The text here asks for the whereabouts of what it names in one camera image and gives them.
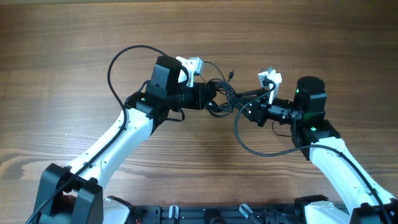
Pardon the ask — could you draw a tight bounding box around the left camera black cable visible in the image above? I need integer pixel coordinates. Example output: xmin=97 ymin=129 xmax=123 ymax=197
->
xmin=26 ymin=45 xmax=169 ymax=224

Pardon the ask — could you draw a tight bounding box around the right camera black cable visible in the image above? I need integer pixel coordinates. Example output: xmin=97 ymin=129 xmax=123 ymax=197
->
xmin=233 ymin=80 xmax=392 ymax=224

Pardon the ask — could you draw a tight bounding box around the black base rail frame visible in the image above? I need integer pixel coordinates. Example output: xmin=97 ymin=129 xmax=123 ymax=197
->
xmin=126 ymin=204 xmax=305 ymax=224

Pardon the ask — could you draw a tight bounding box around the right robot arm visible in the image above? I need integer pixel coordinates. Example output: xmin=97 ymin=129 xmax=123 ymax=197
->
xmin=233 ymin=77 xmax=397 ymax=223

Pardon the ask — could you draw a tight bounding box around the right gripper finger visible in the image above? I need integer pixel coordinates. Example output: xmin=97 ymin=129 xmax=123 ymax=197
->
xmin=238 ymin=88 xmax=269 ymax=97
xmin=233 ymin=98 xmax=254 ymax=117

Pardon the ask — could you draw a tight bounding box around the camera black cable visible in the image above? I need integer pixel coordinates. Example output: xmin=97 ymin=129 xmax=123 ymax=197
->
xmin=26 ymin=45 xmax=169 ymax=224
xmin=233 ymin=80 xmax=392 ymax=224

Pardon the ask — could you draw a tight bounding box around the black USB cable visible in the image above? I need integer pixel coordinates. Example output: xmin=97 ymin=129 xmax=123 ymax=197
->
xmin=203 ymin=61 xmax=242 ymax=118

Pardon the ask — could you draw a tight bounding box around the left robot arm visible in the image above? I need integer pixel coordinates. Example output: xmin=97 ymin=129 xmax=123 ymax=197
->
xmin=28 ymin=55 xmax=216 ymax=223

